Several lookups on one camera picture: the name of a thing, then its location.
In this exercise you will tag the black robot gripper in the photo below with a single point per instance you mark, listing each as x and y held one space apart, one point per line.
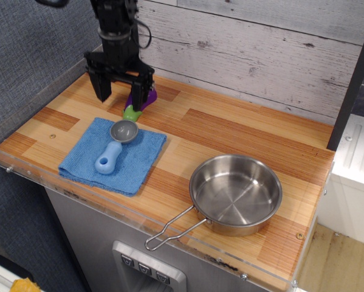
101 74

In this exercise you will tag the purple toy eggplant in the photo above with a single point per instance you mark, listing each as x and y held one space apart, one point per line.
130 114

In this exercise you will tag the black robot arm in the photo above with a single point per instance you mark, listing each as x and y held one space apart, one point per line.
119 60

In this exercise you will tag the stainless steel pot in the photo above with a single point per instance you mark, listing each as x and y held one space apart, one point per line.
233 195

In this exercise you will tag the blue grey toy scoop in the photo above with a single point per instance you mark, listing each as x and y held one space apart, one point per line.
122 132

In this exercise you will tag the blue folded cloth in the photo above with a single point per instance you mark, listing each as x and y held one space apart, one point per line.
132 166

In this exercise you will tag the grey cabinet front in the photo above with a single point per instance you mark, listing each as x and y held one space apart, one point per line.
112 255

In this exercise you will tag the silver control panel with buttons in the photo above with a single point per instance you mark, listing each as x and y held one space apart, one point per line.
142 272

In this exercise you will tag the yellow tape lump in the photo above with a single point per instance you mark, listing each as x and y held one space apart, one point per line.
24 285

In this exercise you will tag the black left frame post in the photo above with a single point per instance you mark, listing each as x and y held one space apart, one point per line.
118 32

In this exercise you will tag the black frame post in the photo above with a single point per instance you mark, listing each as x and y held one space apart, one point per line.
118 32
348 103

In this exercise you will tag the black right frame post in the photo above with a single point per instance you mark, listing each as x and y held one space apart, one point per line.
348 103

